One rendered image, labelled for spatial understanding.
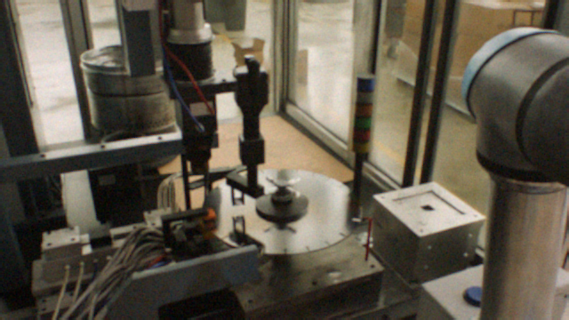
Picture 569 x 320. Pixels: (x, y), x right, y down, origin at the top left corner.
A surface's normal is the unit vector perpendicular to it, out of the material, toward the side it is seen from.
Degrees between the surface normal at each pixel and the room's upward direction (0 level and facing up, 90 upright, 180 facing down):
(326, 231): 0
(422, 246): 90
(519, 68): 54
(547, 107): 69
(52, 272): 90
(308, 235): 0
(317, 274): 0
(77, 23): 90
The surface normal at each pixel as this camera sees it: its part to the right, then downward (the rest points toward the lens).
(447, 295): 0.01, -0.89
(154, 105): 0.59, 0.37
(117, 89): -0.05, 0.45
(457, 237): 0.40, 0.42
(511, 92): -0.95, -0.22
